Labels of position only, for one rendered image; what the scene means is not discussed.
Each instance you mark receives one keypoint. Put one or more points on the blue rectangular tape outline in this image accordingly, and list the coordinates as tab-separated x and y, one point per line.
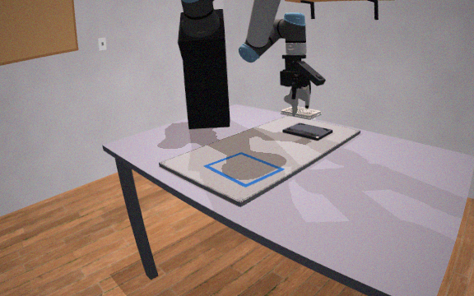
236	181

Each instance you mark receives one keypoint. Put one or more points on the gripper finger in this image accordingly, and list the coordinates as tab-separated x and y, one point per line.
292	97
305	93

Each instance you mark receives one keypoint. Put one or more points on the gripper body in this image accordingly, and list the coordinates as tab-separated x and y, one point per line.
288	75

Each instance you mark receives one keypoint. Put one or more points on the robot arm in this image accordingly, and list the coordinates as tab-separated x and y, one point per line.
264	31

